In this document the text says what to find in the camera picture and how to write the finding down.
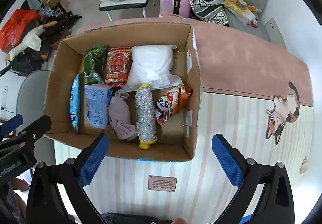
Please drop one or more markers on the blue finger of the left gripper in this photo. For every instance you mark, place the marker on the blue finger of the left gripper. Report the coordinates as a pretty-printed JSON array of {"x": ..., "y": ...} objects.
[
  {"x": 12, "y": 124},
  {"x": 27, "y": 137}
]

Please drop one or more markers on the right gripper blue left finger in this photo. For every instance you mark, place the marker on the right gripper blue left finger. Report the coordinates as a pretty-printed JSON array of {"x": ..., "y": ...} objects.
[{"x": 45, "y": 205}]

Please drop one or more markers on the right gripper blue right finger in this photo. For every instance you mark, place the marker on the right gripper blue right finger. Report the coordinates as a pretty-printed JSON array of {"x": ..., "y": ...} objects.
[{"x": 263, "y": 193}]

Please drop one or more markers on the long blue snack packet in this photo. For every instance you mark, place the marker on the long blue snack packet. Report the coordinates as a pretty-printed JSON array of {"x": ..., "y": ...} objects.
[{"x": 74, "y": 109}]

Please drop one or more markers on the blue tissue pack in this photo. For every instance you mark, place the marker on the blue tissue pack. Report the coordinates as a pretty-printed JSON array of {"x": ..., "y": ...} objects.
[{"x": 98, "y": 98}]

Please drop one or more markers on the lilac cloth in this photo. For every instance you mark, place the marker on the lilac cloth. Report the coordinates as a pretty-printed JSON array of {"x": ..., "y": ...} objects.
[{"x": 119, "y": 117}]

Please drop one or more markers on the green snack packet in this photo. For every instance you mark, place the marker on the green snack packet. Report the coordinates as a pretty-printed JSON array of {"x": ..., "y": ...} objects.
[{"x": 94, "y": 61}]

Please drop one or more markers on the yellow silver scrubber roll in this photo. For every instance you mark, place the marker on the yellow silver scrubber roll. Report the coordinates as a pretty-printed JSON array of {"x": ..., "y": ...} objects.
[{"x": 145, "y": 117}]

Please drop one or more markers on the red snack packet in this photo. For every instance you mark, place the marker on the red snack packet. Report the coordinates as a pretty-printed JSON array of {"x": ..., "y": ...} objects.
[{"x": 117, "y": 67}]

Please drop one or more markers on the orange panda snack packet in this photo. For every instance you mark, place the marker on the orange panda snack packet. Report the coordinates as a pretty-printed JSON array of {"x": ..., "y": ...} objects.
[{"x": 171, "y": 103}]

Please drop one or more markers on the white soft bag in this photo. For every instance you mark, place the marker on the white soft bag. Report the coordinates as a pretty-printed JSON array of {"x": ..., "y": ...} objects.
[{"x": 151, "y": 64}]

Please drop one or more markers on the person's right hand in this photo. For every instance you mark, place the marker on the person's right hand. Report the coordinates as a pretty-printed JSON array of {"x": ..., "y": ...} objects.
[{"x": 179, "y": 221}]

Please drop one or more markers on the grey round chair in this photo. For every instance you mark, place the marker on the grey round chair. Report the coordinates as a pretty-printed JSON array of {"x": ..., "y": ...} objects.
[{"x": 31, "y": 97}]

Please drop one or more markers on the white goose plush toy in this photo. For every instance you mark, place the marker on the white goose plush toy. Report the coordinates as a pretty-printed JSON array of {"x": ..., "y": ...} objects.
[{"x": 31, "y": 40}]

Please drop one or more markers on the red plastic bag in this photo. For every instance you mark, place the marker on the red plastic bag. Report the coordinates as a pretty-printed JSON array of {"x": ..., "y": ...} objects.
[{"x": 13, "y": 29}]

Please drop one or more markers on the pink striped cat mat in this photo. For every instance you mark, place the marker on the pink striped cat mat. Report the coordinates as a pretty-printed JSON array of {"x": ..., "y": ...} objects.
[{"x": 254, "y": 93}]

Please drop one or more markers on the white bench chair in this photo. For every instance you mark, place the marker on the white bench chair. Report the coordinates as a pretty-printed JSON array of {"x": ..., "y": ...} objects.
[{"x": 110, "y": 5}]

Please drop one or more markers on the white tissue box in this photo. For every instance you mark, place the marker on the white tissue box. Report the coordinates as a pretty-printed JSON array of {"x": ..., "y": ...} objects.
[{"x": 245, "y": 16}]

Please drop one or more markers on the yellow plastic bag on chair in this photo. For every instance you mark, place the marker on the yellow plastic bag on chair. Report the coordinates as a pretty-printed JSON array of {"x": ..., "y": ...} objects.
[{"x": 230, "y": 4}]

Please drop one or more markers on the black white patterned bag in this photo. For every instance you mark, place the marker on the black white patterned bag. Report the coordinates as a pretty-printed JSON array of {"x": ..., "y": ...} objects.
[{"x": 211, "y": 11}]

